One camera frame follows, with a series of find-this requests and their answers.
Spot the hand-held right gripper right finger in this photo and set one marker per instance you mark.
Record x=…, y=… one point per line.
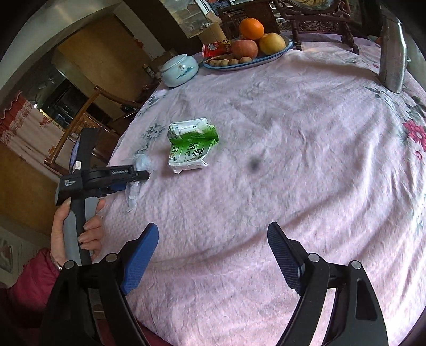
x=286, y=259

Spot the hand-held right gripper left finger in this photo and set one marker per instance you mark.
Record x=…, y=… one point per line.
x=139, y=262

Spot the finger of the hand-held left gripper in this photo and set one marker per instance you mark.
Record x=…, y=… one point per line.
x=116, y=189
x=139, y=176

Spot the clear plastic wrapper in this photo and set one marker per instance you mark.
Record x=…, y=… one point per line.
x=143, y=163

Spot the green snack packet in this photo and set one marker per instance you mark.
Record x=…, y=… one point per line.
x=189, y=146

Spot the person's left forearm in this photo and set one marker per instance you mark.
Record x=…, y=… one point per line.
x=26, y=282

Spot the person's left hand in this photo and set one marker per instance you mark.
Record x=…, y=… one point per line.
x=58, y=233

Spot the wooden chair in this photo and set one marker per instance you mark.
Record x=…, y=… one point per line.
x=100, y=99

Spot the white floral curtain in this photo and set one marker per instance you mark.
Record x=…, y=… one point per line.
x=30, y=136

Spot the pale blue ceramic jar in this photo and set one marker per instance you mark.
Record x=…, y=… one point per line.
x=178, y=71

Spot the pile of brown nuts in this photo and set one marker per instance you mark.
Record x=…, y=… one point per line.
x=226, y=62

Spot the red snack packet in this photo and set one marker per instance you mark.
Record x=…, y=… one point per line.
x=214, y=50

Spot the small cardboard box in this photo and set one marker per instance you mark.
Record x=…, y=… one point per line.
x=213, y=33

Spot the red apple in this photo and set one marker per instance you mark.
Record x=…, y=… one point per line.
x=244, y=49

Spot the blue rimmed fruit plate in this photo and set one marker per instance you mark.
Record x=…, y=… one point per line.
x=266, y=58

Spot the orange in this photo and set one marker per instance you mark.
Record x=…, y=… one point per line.
x=252, y=29

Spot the yellow pear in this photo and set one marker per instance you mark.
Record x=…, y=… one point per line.
x=273, y=44

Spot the dark wicker chair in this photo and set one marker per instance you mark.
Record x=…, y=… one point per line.
x=246, y=11

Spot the silver metal container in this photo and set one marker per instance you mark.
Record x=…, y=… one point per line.
x=392, y=53

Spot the carved dark wooden stand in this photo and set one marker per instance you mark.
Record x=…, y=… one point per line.
x=319, y=23

